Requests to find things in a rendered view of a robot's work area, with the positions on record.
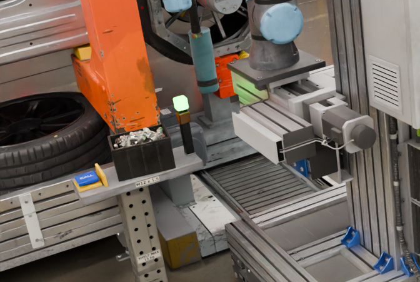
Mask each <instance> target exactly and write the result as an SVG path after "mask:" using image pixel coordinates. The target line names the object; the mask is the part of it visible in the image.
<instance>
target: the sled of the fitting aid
mask: <svg viewBox="0 0 420 282"><path fill-rule="evenodd" d="M257 152H258V151H257V150H256V149H254V148H253V147H252V146H250V145H249V144H247V142H245V141H243V140H242V139H241V138H240V137H238V136H237V137H235V138H231V139H227V140H224V141H221V142H218V143H214V144H210V145H208V146H207V157H208V165H206V166H204V168H203V169H205V168H209V167H211V166H215V165H218V164H221V163H225V162H228V161H231V160H234V159H238V158H241V157H243V156H247V155H250V154H253V153H257ZM199 170H201V169H199ZM199 170H197V171H199ZM193 172H195V171H193ZM193 172H192V173H193Z"/></svg>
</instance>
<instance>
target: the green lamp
mask: <svg viewBox="0 0 420 282"><path fill-rule="evenodd" d="M173 101H174V107H175V109H177V110H178V111H182V110H184V109H188V108H189V106H188V100H187V98H186V97H185V96H178V97H175V98H173Z"/></svg>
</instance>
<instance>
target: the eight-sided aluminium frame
mask: <svg viewBox="0 0 420 282"><path fill-rule="evenodd" d="M147 6H148V9H149V16H150V20H151V26H152V31H153V32H154V33H155V34H157V35H158V36H159V37H160V38H162V39H165V40H166V41H168V42H169V43H171V44H172V45H174V46H175V47H177V48H179V49H180V50H182V51H184V52H185V53H186V54H188V55H189V56H190V57H192V54H191V46H190V44H189V43H187V42H186V41H185V40H183V39H181V38H180V37H178V36H177V35H175V34H174V33H172V32H171V31H169V30H167V29H166V28H165V24H164V18H163V11H162V7H161V1H160V0H147ZM251 42H252V38H251V30H250V25H249V22H248V23H247V24H246V26H245V28H244V29H243V31H242V33H241V34H240V35H239V37H238V38H236V39H232V40H228V41H224V42H221V43H217V44H213V45H212V46H213V50H214V57H215V58H216V57H219V56H223V55H226V54H231V53H235V52H238V51H243V50H245V49H248V48H249V47H250V45H251Z"/></svg>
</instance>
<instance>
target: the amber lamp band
mask: <svg viewBox="0 0 420 282"><path fill-rule="evenodd" d="M176 117H177V122H178V123H179V124H186V123H190V122H191V117H190V114H189V111H187V112H185V113H181V114H179V113H178V112H177V111H176Z"/></svg>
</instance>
